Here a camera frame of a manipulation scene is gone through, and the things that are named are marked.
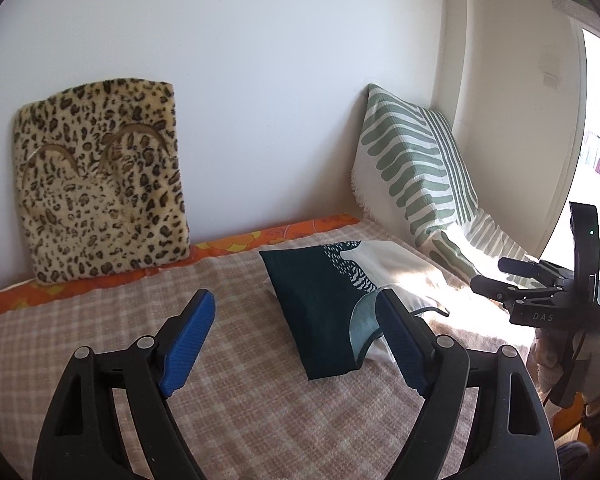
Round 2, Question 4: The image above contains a white t-shirt with teal print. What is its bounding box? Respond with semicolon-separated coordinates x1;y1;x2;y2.
259;240;433;382

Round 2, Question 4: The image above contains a beige checked blanket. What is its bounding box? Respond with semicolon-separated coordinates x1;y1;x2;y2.
0;220;537;480

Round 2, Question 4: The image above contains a leopard print cushion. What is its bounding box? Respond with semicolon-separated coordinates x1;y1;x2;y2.
12;77;194;287

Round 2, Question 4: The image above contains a white wall switch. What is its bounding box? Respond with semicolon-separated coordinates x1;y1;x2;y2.
541;57;562;90

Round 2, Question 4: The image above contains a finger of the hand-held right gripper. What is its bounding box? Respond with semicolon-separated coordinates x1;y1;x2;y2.
498;256;557;278
469;272;523;308

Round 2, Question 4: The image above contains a green leaf pattern pillow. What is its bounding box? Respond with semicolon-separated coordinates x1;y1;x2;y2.
351;83;481;250

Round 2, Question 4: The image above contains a person's right forearm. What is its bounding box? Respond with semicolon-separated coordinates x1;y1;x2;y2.
527;331;600;417

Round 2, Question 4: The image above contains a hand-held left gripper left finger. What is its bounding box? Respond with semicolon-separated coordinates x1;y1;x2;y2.
32;289;217;480

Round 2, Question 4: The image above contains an orange floral bed sheet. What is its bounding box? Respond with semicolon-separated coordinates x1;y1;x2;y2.
0;212;361;319

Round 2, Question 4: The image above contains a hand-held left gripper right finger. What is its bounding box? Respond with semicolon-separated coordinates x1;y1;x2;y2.
375;287;563;480

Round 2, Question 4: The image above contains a green striped cushion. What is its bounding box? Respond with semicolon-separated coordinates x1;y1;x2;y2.
420;209;547;286

